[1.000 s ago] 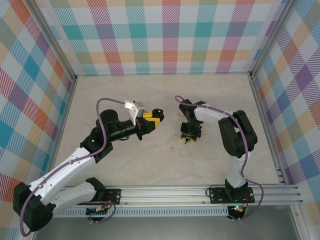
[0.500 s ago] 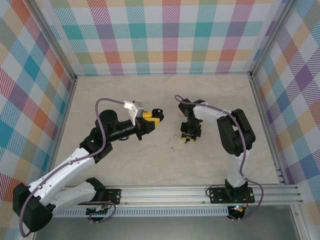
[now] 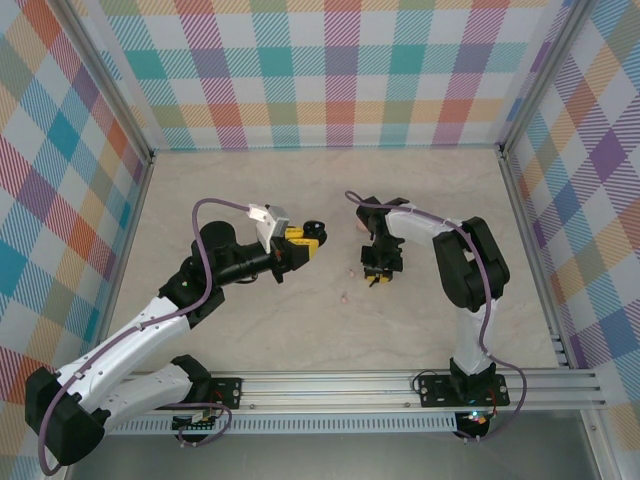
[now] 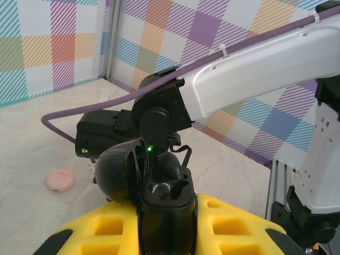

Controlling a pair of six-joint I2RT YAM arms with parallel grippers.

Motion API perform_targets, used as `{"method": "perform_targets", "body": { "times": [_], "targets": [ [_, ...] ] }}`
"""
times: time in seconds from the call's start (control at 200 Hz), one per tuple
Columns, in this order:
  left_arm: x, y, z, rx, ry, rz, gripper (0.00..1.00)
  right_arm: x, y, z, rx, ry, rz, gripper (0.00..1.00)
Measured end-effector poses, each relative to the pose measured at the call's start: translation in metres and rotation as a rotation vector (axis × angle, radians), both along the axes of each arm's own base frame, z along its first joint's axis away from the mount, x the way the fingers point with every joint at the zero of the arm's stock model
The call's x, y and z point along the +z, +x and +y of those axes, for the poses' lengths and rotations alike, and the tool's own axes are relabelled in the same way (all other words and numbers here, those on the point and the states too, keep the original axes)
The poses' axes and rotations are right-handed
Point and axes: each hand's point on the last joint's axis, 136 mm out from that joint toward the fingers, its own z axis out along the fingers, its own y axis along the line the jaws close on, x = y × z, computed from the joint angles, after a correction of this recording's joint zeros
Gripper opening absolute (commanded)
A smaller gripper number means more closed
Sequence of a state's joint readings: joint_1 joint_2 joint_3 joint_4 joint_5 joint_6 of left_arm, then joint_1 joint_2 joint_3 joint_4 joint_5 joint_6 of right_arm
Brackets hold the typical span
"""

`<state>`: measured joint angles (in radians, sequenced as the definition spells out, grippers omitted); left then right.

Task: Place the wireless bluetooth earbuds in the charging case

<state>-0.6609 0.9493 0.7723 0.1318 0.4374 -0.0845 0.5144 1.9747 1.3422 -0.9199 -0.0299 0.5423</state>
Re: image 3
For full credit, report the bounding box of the black earbud charging case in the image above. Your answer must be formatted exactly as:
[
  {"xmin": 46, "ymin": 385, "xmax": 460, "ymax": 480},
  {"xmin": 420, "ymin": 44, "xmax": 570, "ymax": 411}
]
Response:
[{"xmin": 303, "ymin": 217, "xmax": 330, "ymax": 246}]

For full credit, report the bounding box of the circuit board with lights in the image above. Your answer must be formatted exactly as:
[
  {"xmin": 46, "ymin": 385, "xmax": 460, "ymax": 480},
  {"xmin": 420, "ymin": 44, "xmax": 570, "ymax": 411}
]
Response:
[{"xmin": 462, "ymin": 407, "xmax": 496, "ymax": 429}]

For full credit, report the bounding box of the small circuit board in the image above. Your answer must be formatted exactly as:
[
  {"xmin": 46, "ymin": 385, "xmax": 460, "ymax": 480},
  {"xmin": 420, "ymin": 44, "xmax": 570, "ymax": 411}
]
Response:
[{"xmin": 172, "ymin": 409, "xmax": 219, "ymax": 434}]

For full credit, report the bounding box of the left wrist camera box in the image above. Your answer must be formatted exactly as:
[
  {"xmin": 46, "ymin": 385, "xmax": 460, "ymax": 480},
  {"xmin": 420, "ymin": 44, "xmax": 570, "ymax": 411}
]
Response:
[{"xmin": 248, "ymin": 202, "xmax": 291, "ymax": 256}]

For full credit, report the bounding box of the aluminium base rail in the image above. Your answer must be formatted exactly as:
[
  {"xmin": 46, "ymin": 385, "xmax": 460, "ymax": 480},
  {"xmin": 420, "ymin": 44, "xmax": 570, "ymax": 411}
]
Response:
[{"xmin": 119, "ymin": 369, "xmax": 606, "ymax": 414}]

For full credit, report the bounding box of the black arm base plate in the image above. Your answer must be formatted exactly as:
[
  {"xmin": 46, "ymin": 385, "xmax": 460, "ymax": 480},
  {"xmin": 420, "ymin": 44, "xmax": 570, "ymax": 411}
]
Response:
[
  {"xmin": 207, "ymin": 377, "xmax": 245, "ymax": 409},
  {"xmin": 417, "ymin": 372, "xmax": 510, "ymax": 407}
]

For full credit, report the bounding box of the aluminium frame side bar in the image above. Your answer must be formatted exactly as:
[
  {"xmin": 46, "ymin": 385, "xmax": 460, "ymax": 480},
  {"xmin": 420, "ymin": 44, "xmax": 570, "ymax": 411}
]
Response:
[
  {"xmin": 97, "ymin": 154, "xmax": 156, "ymax": 346},
  {"xmin": 498, "ymin": 149, "xmax": 609, "ymax": 480}
]

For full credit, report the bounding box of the slotted grey cable duct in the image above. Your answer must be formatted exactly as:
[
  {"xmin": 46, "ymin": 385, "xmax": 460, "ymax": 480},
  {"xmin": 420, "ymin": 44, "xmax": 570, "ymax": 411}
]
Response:
[{"xmin": 102, "ymin": 412, "xmax": 459, "ymax": 435}]

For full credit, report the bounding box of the aluminium frame post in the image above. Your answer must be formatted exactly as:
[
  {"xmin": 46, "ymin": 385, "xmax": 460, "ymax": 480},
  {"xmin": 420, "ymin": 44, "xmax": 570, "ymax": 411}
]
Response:
[
  {"xmin": 498, "ymin": 0, "xmax": 594, "ymax": 159},
  {"xmin": 58, "ymin": 0, "xmax": 155, "ymax": 164}
]

